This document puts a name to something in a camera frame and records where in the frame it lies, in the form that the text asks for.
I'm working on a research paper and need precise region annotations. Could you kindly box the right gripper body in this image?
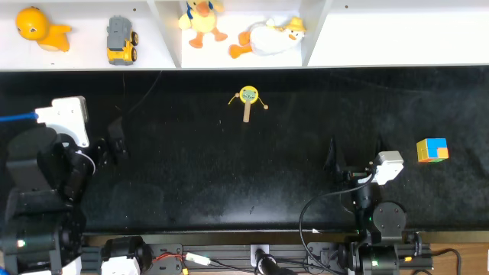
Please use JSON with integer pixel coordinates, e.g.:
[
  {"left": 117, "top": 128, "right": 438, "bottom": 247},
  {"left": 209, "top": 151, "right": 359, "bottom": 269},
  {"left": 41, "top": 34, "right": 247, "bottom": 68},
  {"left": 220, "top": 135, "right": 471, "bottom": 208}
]
[{"left": 335, "top": 169, "right": 376, "bottom": 184}]

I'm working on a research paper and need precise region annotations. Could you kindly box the white shelf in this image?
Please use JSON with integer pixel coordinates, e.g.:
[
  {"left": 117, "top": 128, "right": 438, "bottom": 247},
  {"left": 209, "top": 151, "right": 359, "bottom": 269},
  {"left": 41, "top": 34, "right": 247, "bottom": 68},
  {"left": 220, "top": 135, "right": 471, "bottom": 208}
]
[{"left": 0, "top": 0, "right": 489, "bottom": 73}]

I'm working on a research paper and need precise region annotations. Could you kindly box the yellow rattle drum toy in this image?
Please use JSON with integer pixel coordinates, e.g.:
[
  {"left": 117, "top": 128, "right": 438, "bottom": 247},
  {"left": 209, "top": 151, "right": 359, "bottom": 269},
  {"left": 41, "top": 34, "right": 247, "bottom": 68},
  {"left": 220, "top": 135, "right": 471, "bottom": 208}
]
[{"left": 227, "top": 85, "right": 270, "bottom": 125}]

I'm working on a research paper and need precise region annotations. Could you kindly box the yellow rubber duck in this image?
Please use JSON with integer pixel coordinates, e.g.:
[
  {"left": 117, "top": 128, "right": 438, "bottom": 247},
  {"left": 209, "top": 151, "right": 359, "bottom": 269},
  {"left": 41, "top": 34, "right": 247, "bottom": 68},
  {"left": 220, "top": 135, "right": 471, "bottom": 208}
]
[{"left": 15, "top": 5, "right": 73, "bottom": 53}]

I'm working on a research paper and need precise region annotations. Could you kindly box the grey and yellow toy truck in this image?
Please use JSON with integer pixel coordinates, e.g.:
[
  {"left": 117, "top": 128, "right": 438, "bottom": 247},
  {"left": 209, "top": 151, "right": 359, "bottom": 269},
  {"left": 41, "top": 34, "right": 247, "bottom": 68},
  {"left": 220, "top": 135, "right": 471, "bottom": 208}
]
[{"left": 105, "top": 15, "right": 140, "bottom": 67}]

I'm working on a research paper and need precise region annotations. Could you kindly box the blue cable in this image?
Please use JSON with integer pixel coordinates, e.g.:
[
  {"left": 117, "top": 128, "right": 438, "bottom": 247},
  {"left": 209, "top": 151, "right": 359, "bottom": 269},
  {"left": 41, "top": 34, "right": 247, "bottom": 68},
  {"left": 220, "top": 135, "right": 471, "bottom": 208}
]
[{"left": 0, "top": 111, "right": 40, "bottom": 125}]

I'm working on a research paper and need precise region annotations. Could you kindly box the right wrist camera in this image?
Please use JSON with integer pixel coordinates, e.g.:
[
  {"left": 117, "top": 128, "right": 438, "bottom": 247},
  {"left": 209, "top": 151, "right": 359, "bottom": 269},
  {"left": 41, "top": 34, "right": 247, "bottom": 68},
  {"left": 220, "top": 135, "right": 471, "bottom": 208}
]
[{"left": 371, "top": 150, "right": 406, "bottom": 186}]

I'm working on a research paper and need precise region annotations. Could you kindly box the black cable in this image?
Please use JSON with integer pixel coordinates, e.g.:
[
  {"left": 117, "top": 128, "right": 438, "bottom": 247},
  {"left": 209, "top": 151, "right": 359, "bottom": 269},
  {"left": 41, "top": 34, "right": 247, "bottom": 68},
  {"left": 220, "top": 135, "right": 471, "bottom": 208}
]
[{"left": 298, "top": 172, "right": 378, "bottom": 275}]

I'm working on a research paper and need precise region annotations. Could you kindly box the mounting rail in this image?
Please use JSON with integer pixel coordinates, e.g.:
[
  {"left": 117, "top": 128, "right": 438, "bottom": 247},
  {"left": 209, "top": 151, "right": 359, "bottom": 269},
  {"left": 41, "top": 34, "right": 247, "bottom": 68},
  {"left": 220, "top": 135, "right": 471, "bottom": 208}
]
[{"left": 79, "top": 241, "right": 464, "bottom": 275}]

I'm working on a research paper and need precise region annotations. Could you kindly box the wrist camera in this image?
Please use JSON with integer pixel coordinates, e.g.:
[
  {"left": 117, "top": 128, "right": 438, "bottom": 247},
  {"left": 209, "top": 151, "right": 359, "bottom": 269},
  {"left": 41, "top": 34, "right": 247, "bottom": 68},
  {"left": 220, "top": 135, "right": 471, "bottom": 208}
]
[
  {"left": 34, "top": 95, "right": 91, "bottom": 149},
  {"left": 371, "top": 150, "right": 406, "bottom": 186}
]

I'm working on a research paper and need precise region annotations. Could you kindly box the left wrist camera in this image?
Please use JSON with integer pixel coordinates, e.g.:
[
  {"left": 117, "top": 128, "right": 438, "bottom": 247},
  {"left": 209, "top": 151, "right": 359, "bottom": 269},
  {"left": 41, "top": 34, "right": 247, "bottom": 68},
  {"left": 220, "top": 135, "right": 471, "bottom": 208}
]
[{"left": 34, "top": 95, "right": 91, "bottom": 149}]

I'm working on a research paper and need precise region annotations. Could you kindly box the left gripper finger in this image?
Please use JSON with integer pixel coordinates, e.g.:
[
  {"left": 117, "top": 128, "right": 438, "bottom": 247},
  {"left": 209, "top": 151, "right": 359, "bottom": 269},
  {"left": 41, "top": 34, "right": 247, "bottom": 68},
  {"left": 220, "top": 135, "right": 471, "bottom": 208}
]
[{"left": 106, "top": 115, "right": 131, "bottom": 162}]

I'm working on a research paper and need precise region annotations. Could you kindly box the many-coloured puzzle cube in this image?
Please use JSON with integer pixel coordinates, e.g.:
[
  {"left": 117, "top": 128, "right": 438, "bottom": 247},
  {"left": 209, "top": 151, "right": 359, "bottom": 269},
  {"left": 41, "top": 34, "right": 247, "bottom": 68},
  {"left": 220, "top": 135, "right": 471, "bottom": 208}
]
[{"left": 416, "top": 137, "right": 450, "bottom": 164}]

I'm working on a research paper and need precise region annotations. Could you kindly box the yellow plush duck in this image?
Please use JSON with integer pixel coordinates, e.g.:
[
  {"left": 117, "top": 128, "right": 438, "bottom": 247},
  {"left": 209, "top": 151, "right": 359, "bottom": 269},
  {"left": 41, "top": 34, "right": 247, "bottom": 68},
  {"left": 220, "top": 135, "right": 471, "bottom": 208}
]
[{"left": 177, "top": 0, "right": 229, "bottom": 50}]

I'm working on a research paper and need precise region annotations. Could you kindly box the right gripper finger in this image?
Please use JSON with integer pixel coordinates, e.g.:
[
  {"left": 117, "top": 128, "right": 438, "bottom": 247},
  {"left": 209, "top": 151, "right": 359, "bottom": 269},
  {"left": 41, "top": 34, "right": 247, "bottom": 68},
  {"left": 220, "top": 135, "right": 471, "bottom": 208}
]
[
  {"left": 323, "top": 137, "right": 345, "bottom": 172},
  {"left": 374, "top": 134, "right": 387, "bottom": 156}
]

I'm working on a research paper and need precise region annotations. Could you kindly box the white plush duck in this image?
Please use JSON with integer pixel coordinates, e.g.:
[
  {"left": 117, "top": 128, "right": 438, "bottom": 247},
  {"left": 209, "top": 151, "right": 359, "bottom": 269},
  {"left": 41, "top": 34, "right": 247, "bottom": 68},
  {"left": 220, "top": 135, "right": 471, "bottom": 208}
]
[{"left": 228, "top": 15, "right": 308, "bottom": 60}]

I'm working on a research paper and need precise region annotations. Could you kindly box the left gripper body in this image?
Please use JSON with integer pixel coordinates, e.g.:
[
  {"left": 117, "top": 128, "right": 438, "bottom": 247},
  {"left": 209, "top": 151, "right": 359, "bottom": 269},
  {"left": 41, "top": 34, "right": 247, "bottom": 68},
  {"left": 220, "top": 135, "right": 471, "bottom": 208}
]
[{"left": 89, "top": 137, "right": 112, "bottom": 167}]

